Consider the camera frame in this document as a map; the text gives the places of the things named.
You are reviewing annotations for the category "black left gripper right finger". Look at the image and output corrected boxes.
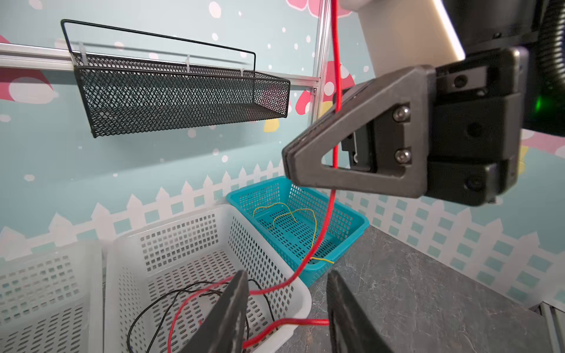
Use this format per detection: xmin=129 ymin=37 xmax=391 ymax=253
xmin=326 ymin=270 xmax=393 ymax=353

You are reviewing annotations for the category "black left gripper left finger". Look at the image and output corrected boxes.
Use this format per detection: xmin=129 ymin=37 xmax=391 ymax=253
xmin=180 ymin=270 xmax=249 ymax=353

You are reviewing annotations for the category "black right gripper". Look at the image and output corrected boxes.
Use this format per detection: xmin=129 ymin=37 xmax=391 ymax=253
xmin=282 ymin=46 xmax=529 ymax=206

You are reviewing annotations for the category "black cable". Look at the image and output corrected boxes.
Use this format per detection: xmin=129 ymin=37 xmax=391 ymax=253
xmin=127 ymin=279 xmax=275 ymax=353

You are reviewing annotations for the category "yellow cable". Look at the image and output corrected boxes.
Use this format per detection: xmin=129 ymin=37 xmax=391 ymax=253
xmin=252 ymin=202 xmax=335 ymax=266

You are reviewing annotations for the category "middle white plastic basket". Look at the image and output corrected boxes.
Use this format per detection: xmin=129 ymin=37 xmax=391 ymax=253
xmin=104 ymin=204 xmax=292 ymax=352

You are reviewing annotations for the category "white plastic basket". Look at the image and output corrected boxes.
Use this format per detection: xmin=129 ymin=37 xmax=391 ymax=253
xmin=104 ymin=204 xmax=292 ymax=352
xmin=1 ymin=241 xmax=104 ymax=352

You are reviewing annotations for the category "teal plastic basket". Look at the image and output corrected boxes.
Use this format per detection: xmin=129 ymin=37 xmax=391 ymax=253
xmin=227 ymin=176 xmax=369 ymax=287

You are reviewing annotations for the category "left white plastic basket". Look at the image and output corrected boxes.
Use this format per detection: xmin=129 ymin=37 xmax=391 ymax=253
xmin=1 ymin=241 xmax=104 ymax=352

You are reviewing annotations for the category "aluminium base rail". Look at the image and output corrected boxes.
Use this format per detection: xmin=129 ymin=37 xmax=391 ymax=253
xmin=539 ymin=302 xmax=565 ymax=353

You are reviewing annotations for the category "black wire mesh wall basket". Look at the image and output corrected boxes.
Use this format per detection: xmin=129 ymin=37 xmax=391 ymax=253
xmin=66 ymin=40 xmax=291 ymax=138

